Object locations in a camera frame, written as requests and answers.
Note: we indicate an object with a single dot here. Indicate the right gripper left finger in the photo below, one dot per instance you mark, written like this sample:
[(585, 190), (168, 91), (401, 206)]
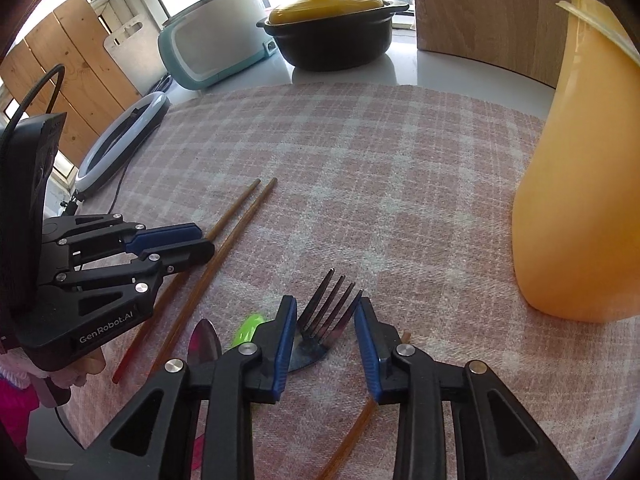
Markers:
[(153, 435)]

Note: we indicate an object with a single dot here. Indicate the white plastic cutting board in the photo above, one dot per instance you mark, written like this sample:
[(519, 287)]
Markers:
[(134, 49)]

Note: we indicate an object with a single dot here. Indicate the black pot yellow lid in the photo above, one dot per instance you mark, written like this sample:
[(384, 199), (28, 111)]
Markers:
[(330, 35)]

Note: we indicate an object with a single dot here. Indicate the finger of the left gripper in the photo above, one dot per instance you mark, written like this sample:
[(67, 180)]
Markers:
[(178, 257), (137, 237)]

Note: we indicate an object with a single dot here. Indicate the pine plank board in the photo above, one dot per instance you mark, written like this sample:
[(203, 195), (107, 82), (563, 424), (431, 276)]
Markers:
[(94, 91)]

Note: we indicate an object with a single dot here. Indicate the left hand with glove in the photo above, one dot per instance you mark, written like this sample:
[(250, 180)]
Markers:
[(17, 369)]

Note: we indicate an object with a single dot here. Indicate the yellow plastic utensil bucket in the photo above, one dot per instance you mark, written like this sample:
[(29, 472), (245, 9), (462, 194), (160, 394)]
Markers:
[(575, 216)]

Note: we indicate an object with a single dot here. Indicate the red-tipped chopstick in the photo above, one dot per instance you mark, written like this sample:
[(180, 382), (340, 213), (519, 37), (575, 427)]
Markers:
[(341, 455), (206, 278), (170, 292)]

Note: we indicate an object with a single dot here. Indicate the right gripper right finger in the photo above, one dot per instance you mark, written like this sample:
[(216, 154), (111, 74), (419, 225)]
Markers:
[(494, 436)]

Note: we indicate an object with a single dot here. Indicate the pink sleeve left forearm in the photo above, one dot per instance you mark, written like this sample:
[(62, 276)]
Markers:
[(16, 405)]

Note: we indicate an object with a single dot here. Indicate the large light wooden board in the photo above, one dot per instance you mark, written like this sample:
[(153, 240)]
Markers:
[(525, 36)]

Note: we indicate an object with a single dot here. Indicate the green plastic spoon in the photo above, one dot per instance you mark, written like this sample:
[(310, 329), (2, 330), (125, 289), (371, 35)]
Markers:
[(245, 332)]

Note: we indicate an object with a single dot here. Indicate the white ring light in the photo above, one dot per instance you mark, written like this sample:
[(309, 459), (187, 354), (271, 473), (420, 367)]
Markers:
[(119, 142)]

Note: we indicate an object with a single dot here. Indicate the steel spoon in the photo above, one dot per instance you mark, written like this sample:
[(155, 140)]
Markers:
[(204, 345)]

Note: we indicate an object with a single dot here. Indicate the pink plaid table mat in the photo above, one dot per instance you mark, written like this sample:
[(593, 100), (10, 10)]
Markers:
[(407, 194)]

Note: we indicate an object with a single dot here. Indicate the white teal rice cooker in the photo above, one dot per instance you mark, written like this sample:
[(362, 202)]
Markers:
[(211, 40)]

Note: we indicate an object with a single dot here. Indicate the steel fork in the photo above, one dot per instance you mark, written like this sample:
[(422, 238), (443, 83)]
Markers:
[(322, 322)]

